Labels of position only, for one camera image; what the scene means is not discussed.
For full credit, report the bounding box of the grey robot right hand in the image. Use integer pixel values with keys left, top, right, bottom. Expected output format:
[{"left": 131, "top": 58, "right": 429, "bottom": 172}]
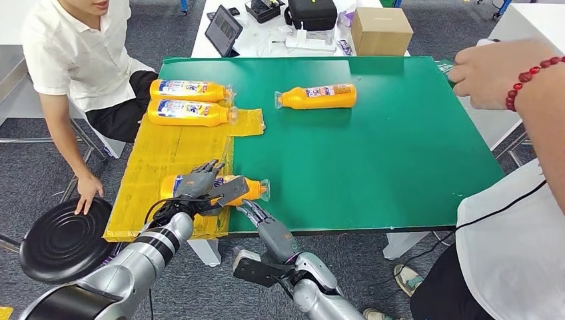
[{"left": 236, "top": 199, "right": 303, "bottom": 266}]

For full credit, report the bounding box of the seated person's right hand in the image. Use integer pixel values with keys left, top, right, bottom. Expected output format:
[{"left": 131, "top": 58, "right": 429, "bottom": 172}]
[{"left": 73, "top": 174, "right": 105, "bottom": 216}]

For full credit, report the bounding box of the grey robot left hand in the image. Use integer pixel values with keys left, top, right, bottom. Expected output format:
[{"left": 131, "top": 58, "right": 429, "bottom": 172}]
[{"left": 174, "top": 159, "right": 227, "bottom": 199}]

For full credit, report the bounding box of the standing person's right hand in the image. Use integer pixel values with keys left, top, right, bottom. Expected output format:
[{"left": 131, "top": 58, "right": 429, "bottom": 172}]
[{"left": 448, "top": 39, "right": 558, "bottom": 111}]

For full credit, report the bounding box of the orange detergent bottle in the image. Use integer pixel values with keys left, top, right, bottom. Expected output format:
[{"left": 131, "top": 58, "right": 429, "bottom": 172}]
[
  {"left": 273, "top": 83, "right": 358, "bottom": 111},
  {"left": 149, "top": 78, "right": 234, "bottom": 103},
  {"left": 159, "top": 173, "right": 271, "bottom": 207},
  {"left": 147, "top": 98, "right": 239, "bottom": 128}
]

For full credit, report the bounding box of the yellow plastic-wrapped board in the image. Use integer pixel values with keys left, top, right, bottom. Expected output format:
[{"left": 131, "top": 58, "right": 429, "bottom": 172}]
[{"left": 102, "top": 97, "right": 267, "bottom": 243}]

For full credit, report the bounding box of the green bag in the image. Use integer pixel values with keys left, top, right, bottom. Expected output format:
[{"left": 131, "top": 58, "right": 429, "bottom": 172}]
[{"left": 436, "top": 58, "right": 456, "bottom": 78}]

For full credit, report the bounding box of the black ridged round stool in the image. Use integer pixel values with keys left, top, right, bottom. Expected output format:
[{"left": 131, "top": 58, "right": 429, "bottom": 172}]
[{"left": 18, "top": 196, "right": 117, "bottom": 285}]

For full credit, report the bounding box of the white table leg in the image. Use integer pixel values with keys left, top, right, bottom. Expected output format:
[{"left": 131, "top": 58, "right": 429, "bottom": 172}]
[
  {"left": 382, "top": 233, "right": 427, "bottom": 260},
  {"left": 186, "top": 238, "right": 222, "bottom": 267}
]

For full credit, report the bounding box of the brown cardboard box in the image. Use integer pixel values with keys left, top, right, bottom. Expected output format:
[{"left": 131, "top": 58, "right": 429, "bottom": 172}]
[{"left": 350, "top": 6, "right": 414, "bottom": 57}]

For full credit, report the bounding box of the pale green sneaker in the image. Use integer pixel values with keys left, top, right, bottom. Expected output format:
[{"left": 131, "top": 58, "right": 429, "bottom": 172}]
[
  {"left": 363, "top": 307, "right": 394, "bottom": 320},
  {"left": 394, "top": 264, "right": 424, "bottom": 297}
]

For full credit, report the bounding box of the green table mat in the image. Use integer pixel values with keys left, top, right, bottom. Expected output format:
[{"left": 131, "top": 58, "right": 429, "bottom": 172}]
[{"left": 157, "top": 56, "right": 505, "bottom": 235}]

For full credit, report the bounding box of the seated person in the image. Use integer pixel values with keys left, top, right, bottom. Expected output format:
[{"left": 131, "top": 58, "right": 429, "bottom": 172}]
[{"left": 19, "top": 0, "right": 157, "bottom": 216}]

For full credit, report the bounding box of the steel table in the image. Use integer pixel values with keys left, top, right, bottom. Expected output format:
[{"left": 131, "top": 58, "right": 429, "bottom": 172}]
[{"left": 0, "top": 44, "right": 109, "bottom": 209}]

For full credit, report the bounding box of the dark tablet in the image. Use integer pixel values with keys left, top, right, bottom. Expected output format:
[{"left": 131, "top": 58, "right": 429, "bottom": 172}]
[{"left": 204, "top": 4, "right": 244, "bottom": 58}]

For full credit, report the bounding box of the white power strip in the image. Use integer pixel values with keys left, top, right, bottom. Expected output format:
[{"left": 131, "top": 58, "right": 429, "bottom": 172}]
[{"left": 284, "top": 22, "right": 337, "bottom": 53}]

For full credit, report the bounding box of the black open tray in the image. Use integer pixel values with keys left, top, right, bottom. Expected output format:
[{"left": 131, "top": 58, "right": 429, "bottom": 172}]
[{"left": 245, "top": 0, "right": 286, "bottom": 24}]

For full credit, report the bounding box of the black carry case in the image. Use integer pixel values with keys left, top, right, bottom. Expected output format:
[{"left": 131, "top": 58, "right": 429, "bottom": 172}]
[{"left": 283, "top": 0, "right": 338, "bottom": 32}]

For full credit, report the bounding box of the standing person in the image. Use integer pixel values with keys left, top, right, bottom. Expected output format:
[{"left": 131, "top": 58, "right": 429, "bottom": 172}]
[{"left": 363, "top": 39, "right": 565, "bottom": 320}]

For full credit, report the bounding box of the red bead bracelet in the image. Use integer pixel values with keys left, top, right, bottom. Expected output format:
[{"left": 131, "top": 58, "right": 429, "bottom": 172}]
[{"left": 505, "top": 56, "right": 565, "bottom": 112}]

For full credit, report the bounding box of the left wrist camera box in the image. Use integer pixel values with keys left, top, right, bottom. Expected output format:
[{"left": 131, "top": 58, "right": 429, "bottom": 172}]
[{"left": 201, "top": 175, "right": 251, "bottom": 217}]

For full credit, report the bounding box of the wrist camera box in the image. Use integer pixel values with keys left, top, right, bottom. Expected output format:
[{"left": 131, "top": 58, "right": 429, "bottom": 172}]
[
  {"left": 231, "top": 248, "right": 296, "bottom": 289},
  {"left": 201, "top": 175, "right": 251, "bottom": 217}
]

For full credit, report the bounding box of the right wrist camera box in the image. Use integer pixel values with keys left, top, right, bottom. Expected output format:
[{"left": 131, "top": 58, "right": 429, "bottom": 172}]
[{"left": 231, "top": 248, "right": 296, "bottom": 289}]

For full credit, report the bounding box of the metal table frame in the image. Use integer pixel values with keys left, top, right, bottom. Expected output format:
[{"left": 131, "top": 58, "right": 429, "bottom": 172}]
[{"left": 494, "top": 130, "right": 537, "bottom": 169}]

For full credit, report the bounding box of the black thin cable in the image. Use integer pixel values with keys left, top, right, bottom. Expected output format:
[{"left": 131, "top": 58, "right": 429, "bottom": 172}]
[{"left": 368, "top": 179, "right": 548, "bottom": 293}]

